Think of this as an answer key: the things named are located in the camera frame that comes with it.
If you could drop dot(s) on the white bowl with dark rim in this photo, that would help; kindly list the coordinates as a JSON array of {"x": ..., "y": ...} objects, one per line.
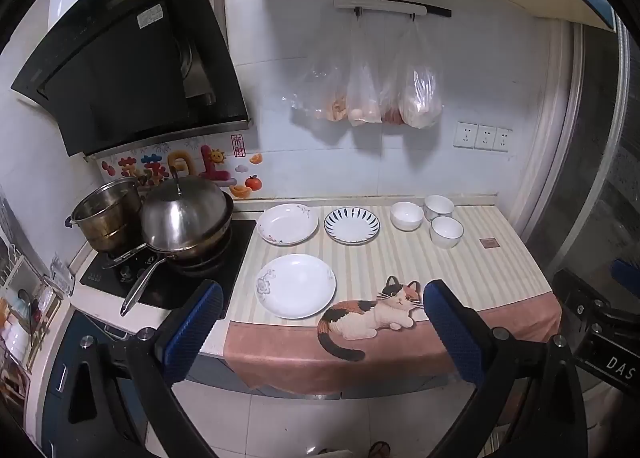
[
  {"x": 446, "y": 234},
  {"x": 439, "y": 208}
]

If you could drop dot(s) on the white wall socket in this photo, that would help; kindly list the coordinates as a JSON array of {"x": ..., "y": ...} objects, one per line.
[
  {"x": 465, "y": 135},
  {"x": 502, "y": 139},
  {"x": 485, "y": 137}
]

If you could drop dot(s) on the white plate with grey flower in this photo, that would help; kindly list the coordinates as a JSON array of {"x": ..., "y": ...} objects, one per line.
[{"x": 297, "y": 288}]

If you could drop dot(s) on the wall hook rail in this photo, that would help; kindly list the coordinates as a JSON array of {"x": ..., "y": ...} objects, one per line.
[{"x": 390, "y": 6}]

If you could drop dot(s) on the white plate with blue leaves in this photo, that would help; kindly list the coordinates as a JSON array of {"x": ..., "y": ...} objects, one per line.
[{"x": 351, "y": 225}]

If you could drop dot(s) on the brown slipper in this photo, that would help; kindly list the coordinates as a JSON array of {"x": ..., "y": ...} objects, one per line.
[{"x": 380, "y": 449}]

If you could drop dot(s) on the black range hood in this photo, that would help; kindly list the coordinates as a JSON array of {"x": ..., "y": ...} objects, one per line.
[{"x": 125, "y": 63}]

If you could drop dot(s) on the black glass gas stove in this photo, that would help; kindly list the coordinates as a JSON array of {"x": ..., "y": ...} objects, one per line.
[{"x": 235, "y": 248}]

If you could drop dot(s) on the steel wok lid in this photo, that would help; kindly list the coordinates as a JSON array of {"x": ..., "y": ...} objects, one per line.
[{"x": 185, "y": 213}]

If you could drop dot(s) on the steel wok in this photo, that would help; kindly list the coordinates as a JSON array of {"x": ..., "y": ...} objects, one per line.
[{"x": 200, "y": 250}]

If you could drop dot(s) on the steel stockpot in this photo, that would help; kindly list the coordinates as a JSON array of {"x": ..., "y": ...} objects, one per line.
[{"x": 100, "y": 225}]

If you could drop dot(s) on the striped cat print cloth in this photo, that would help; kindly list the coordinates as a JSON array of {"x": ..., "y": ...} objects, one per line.
[{"x": 365, "y": 263}]

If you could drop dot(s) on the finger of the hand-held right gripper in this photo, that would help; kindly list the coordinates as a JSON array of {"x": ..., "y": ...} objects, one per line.
[
  {"x": 627, "y": 272},
  {"x": 582, "y": 290}
]

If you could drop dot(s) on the white bowl with coloured dots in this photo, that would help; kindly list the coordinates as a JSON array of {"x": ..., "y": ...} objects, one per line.
[{"x": 407, "y": 218}]

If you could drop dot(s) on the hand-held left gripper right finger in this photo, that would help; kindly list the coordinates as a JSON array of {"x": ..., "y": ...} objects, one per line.
[{"x": 450, "y": 328}]

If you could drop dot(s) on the glass sliding door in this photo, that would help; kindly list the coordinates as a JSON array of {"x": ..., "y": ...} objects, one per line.
[{"x": 600, "y": 148}]

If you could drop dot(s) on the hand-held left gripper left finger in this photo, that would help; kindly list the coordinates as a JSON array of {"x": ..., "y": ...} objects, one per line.
[{"x": 195, "y": 323}]

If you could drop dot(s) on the clear plastic bag of food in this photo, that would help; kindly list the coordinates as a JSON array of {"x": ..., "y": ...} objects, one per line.
[
  {"x": 420, "y": 93},
  {"x": 325, "y": 88},
  {"x": 362, "y": 93}
]

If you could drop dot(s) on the white dish rack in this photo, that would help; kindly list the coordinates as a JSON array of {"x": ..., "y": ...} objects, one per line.
[{"x": 20, "y": 288}]

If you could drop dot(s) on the colourful wall stickers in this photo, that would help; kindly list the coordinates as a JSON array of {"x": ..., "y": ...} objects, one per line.
[{"x": 210, "y": 163}]

